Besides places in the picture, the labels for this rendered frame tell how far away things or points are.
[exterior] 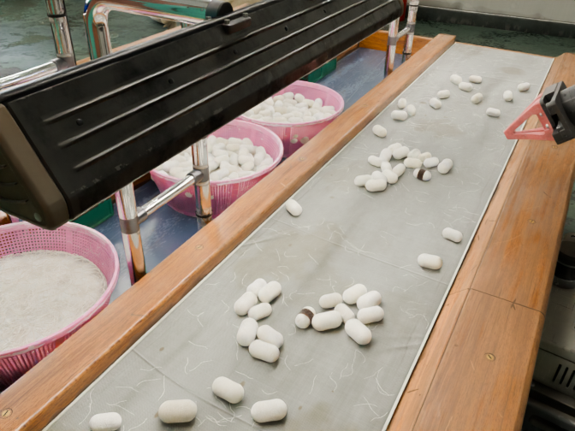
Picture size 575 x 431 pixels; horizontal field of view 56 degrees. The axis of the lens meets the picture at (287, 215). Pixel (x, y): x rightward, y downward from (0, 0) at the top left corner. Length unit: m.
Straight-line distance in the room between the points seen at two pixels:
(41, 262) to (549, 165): 0.88
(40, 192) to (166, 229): 0.65
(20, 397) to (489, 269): 0.59
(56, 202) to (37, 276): 0.50
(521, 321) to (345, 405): 0.24
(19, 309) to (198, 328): 0.23
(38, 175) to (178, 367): 0.37
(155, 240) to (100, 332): 0.31
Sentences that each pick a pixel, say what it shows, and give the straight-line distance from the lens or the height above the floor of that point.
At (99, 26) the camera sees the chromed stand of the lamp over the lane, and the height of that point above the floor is 1.08.
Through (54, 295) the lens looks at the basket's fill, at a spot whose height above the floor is 0.74.
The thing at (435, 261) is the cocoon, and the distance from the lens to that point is 0.79.
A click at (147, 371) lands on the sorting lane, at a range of 0.65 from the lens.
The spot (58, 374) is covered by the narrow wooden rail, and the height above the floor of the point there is 0.76.
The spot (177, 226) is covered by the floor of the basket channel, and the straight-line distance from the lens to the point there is 0.98.
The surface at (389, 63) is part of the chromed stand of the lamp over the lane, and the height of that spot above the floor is 0.78.
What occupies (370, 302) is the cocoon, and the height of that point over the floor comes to 0.76.
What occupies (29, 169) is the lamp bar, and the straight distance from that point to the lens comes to 0.33.
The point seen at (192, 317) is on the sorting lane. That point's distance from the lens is 0.70.
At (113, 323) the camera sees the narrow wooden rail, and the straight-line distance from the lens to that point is 0.68.
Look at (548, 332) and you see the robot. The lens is 1.18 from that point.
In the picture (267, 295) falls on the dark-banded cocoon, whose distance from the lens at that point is 0.70.
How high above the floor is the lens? 1.22
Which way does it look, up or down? 34 degrees down
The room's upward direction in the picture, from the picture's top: 2 degrees clockwise
